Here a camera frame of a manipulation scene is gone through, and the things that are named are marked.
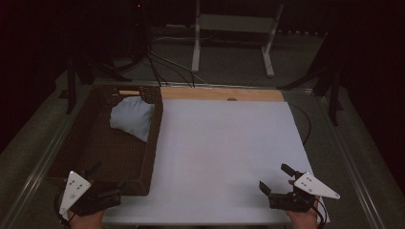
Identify right hand-held gripper cable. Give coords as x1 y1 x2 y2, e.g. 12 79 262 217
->
309 198 329 229

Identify thin black table cable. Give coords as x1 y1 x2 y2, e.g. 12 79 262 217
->
288 102 312 146

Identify brown wicker basket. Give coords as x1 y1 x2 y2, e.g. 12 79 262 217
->
47 84 164 197

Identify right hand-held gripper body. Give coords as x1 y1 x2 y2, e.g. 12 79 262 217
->
267 171 341 214

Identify person's left hand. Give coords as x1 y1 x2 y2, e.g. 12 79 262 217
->
68 210 104 229

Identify black tripod stand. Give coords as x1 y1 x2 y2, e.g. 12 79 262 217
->
65 55 133 115
276 31 345 127

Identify metal frame rail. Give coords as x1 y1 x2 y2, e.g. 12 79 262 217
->
318 94 388 229
0 94 94 229

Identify dark equipment stand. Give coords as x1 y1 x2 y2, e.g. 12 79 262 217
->
111 0 151 70

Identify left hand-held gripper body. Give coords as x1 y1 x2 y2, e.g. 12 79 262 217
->
58 170 122 218

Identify black floor cables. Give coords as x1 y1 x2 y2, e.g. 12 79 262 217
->
144 51 208 89

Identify white metal stand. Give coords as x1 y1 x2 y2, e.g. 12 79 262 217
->
191 0 285 78

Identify person's right hand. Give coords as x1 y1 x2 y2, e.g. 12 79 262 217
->
286 197 320 229

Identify light blue tank top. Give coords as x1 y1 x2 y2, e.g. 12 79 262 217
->
109 95 156 143

